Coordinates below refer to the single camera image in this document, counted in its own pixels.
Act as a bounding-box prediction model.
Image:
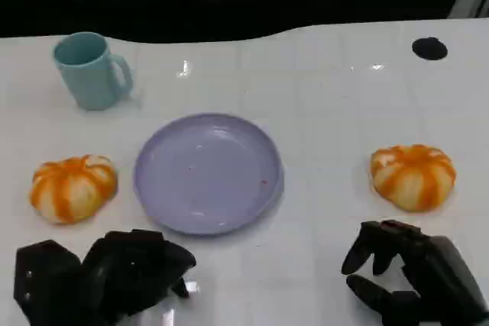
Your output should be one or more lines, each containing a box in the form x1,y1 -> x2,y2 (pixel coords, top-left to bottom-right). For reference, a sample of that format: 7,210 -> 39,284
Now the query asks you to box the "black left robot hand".
78,228 -> 198,326

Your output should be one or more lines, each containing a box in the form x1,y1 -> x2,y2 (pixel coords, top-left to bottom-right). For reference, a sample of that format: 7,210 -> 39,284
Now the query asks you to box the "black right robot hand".
341,220 -> 489,326

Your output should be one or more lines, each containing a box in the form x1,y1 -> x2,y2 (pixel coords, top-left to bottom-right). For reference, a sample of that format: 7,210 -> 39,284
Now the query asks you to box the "orange and white bread roll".
29,154 -> 118,226
370,144 -> 457,213

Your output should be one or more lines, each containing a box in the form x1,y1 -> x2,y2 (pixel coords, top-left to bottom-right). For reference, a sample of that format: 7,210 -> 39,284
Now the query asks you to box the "lilac plate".
133,112 -> 285,237

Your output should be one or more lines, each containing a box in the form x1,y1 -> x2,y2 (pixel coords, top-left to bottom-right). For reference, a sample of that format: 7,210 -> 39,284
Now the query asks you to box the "pale green mug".
52,31 -> 134,111

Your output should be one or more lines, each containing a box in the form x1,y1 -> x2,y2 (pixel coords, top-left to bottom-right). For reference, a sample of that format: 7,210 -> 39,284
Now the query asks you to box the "black round table grommet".
411,37 -> 449,62

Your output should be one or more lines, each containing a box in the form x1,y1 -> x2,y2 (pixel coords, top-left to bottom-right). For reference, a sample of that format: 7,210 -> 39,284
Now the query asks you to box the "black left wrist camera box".
13,239 -> 83,326

